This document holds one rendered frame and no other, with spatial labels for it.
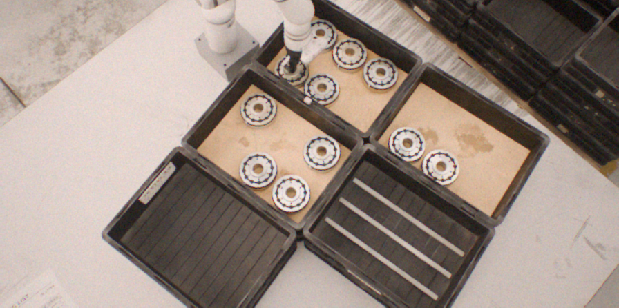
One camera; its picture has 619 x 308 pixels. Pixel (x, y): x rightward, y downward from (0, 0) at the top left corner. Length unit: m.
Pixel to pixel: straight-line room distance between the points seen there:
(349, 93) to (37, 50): 1.73
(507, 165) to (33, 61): 2.16
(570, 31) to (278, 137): 1.38
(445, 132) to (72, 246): 1.12
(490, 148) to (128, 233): 1.03
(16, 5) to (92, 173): 1.48
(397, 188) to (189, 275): 0.60
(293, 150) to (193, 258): 0.40
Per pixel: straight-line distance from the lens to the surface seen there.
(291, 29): 1.39
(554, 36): 2.43
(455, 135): 1.61
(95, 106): 1.85
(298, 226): 1.38
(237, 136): 1.56
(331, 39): 1.65
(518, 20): 2.41
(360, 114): 1.58
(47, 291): 1.75
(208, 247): 1.50
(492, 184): 1.59
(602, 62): 2.31
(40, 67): 2.86
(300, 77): 1.59
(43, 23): 2.97
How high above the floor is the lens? 2.29
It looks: 69 degrees down
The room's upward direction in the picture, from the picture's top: 2 degrees clockwise
